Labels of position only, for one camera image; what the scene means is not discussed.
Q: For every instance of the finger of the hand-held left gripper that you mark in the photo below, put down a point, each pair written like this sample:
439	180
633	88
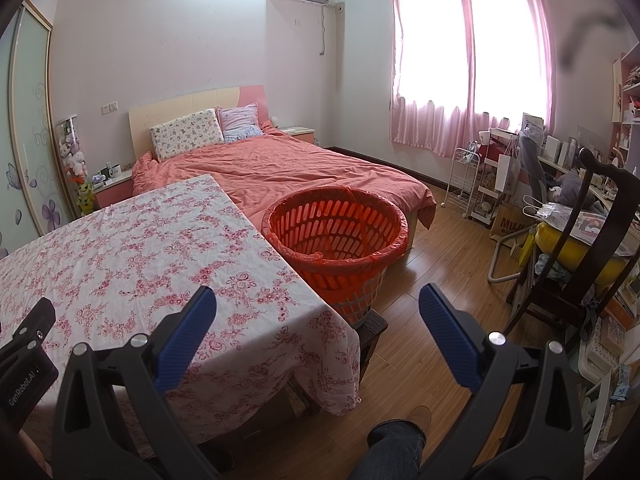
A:
30	325

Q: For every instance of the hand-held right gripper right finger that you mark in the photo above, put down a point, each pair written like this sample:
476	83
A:
450	340

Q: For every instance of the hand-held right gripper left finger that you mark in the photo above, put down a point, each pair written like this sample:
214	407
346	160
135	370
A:
185	340

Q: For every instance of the orange plastic lattice basket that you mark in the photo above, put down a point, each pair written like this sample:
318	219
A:
340	270

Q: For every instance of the person's left forearm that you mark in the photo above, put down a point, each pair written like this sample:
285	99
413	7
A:
37	455

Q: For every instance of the dark wooden stool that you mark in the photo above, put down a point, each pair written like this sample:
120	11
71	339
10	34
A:
372	332

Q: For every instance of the person's brown shoe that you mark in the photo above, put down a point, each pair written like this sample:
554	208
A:
420	417

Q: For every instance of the pink floral tablecloth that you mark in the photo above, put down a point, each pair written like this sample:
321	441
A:
150	260

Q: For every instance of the person's leg in jeans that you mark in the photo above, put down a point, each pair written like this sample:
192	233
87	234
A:
392	452

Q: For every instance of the brown paper bag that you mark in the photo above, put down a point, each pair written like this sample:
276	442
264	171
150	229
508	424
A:
510	225

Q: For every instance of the dark wooden chair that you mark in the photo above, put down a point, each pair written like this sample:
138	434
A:
565	270

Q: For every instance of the yellow cushion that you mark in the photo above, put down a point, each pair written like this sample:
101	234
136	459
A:
555	245

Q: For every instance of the pink and white nightstand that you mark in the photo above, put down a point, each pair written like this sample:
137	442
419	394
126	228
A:
298	135
115	192

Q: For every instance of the column of plush toys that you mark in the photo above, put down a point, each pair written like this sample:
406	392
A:
75	160

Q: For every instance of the white mug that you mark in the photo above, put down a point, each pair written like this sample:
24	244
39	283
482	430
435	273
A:
116	171

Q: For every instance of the white paper bag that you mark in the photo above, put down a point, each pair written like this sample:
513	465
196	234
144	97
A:
507	170

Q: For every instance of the grey office chair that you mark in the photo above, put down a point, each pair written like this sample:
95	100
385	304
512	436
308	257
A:
534	170

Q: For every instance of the wardrobe with flower decals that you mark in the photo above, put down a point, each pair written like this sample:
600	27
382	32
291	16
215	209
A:
27	135

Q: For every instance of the bed with coral duvet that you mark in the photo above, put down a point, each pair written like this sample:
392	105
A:
300	175

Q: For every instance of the floral print pillow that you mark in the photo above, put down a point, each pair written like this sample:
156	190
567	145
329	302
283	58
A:
187	135

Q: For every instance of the cluttered white desk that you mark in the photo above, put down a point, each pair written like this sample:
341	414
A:
560	162

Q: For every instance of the pink sheer curtain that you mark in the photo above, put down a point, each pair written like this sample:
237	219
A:
515	120
425	125

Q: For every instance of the pink striped pillow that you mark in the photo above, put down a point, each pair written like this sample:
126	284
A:
237	122

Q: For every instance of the beige wooden headboard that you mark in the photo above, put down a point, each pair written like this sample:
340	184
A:
185	102

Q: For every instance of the pink and white bookshelf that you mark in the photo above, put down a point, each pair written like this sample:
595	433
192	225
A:
630	110

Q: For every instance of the white air conditioner pipe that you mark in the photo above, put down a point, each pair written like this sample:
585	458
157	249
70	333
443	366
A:
323	27

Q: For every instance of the white metal tube frame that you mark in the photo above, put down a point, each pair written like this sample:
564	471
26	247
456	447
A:
497	272

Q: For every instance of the white wall socket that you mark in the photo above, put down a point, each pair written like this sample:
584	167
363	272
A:
110	107

